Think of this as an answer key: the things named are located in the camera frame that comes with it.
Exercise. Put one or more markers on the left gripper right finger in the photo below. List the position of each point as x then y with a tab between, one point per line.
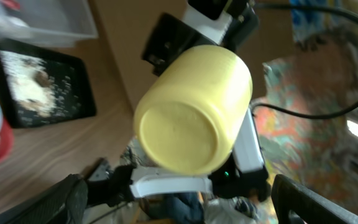
289	196

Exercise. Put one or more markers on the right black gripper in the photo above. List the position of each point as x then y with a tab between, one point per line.
171	37

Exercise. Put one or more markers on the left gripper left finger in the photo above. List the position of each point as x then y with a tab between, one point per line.
64	202

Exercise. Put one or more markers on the yellow plastic cup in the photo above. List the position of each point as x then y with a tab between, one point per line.
189	119

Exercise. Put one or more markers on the brown food scraps with rice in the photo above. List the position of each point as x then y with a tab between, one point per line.
43	90

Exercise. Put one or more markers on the white napkin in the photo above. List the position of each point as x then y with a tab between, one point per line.
14	27

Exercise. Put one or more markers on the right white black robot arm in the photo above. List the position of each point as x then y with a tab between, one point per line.
243	174

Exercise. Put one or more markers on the black rectangular waste tray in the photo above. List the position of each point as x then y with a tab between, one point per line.
81	80

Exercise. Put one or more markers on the clear plastic waste bin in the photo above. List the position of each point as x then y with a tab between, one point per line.
53	23

